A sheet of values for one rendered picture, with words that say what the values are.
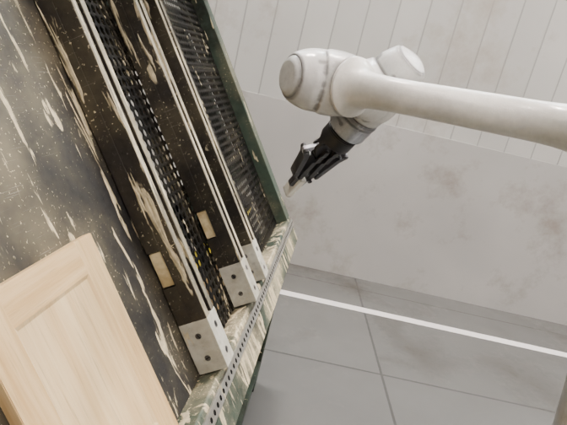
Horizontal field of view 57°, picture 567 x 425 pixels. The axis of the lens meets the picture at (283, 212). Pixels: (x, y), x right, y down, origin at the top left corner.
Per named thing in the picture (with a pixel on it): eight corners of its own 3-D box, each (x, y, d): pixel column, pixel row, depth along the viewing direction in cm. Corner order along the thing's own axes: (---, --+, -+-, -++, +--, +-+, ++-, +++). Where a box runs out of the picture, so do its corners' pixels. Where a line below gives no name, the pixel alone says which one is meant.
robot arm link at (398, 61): (368, 94, 113) (323, 87, 104) (418, 40, 102) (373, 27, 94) (390, 134, 108) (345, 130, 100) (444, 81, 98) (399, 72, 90)
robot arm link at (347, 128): (337, 91, 107) (321, 110, 111) (353, 126, 102) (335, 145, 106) (369, 99, 112) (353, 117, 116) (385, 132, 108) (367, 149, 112)
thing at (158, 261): (163, 288, 113) (175, 284, 112) (148, 255, 112) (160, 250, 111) (167, 283, 116) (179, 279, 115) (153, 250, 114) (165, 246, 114)
